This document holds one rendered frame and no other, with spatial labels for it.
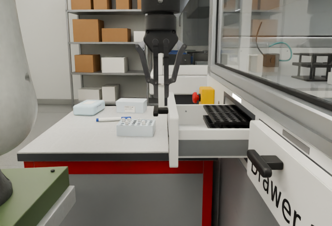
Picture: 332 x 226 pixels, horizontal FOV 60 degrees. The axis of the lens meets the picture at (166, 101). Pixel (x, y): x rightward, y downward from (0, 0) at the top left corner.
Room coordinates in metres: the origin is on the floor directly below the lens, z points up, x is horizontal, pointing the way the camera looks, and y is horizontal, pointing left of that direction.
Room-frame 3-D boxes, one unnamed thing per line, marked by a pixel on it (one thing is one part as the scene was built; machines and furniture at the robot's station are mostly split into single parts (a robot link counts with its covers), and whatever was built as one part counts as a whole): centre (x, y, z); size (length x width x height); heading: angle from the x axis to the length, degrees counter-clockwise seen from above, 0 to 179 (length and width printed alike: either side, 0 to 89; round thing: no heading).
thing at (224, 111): (0.69, -0.21, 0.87); 0.22 x 0.18 x 0.06; 91
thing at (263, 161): (0.37, -0.14, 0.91); 0.07 x 0.04 x 0.01; 1
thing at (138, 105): (1.30, 0.16, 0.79); 0.13 x 0.09 x 0.05; 83
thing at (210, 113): (0.69, -0.11, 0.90); 0.18 x 0.02 x 0.01; 1
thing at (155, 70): (0.72, 0.03, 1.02); 0.04 x 0.01 x 0.11; 1
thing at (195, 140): (0.69, -0.22, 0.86); 0.40 x 0.26 x 0.06; 91
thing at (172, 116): (0.69, -0.01, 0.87); 0.29 x 0.02 x 0.11; 1
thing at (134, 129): (0.97, 0.10, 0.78); 0.12 x 0.08 x 0.04; 87
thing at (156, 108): (0.69, 0.01, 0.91); 0.07 x 0.04 x 0.01; 1
